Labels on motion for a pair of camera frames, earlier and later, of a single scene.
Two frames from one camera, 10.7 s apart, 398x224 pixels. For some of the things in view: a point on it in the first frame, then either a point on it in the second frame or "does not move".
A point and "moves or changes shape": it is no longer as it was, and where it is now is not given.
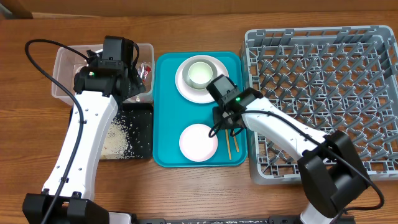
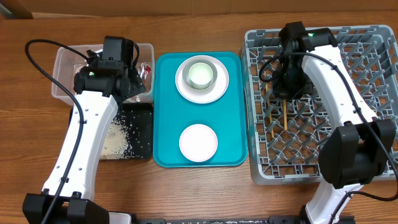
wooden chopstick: x=236 y=144 moves or changes shape
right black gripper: x=217 y=122 to x=280 y=92
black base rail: x=271 y=219 does not move
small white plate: x=196 y=144 does not move
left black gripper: x=137 y=84 does not move
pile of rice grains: x=115 y=145 does not move
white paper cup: x=200 y=74 does not move
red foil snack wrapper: x=143 y=70 does not move
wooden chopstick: x=228 y=143 to x=268 y=103
